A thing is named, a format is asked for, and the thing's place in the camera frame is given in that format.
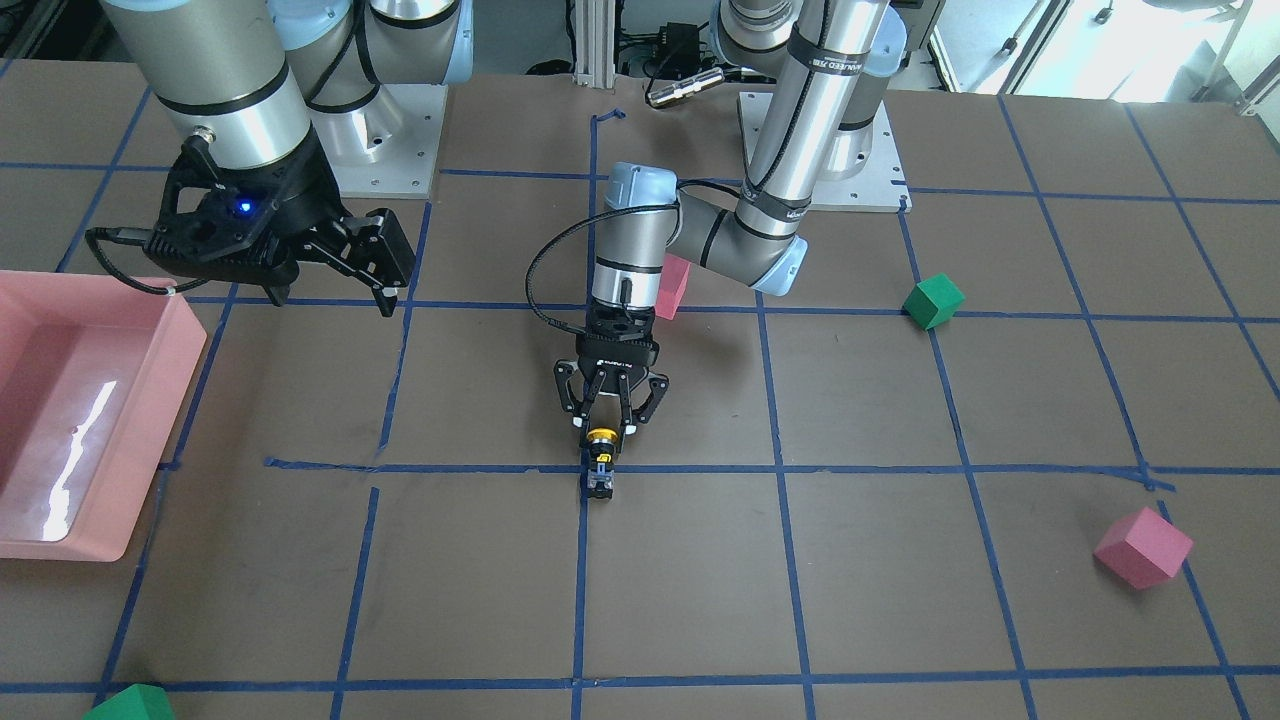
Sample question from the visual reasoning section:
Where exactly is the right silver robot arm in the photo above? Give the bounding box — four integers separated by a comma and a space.
84, 1, 474, 316

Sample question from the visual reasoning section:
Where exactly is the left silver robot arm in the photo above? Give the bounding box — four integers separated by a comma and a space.
549, 1, 905, 438

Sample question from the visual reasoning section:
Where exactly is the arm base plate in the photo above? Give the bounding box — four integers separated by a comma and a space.
310, 85, 449, 200
739, 76, 911, 213

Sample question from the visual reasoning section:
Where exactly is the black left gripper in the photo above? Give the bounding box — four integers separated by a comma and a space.
554, 300, 669, 438

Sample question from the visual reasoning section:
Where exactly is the pink plastic bin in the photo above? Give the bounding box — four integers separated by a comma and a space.
1, 270, 206, 562

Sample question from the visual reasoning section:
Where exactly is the yellow push button switch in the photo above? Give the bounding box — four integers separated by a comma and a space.
585, 428, 621, 500

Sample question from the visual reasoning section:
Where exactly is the silver cylinder connector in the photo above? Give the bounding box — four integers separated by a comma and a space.
645, 67, 724, 110

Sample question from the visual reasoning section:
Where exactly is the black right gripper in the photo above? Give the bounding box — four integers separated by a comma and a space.
264, 208, 416, 318

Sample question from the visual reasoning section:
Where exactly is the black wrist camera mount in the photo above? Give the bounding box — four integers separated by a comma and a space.
143, 129, 349, 293

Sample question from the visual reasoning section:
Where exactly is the pink foam cube near bases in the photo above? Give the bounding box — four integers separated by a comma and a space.
655, 252, 692, 320

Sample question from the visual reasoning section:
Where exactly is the pink foam cube far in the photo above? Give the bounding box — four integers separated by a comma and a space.
1093, 509, 1194, 591

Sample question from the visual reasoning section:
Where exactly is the aluminium frame post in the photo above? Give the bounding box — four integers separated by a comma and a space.
566, 0, 620, 92

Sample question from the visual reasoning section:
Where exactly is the green foam cube centre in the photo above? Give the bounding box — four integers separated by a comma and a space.
902, 273, 966, 331

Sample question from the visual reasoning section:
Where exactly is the green foam cube by bin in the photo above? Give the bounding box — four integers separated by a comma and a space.
82, 684, 177, 720

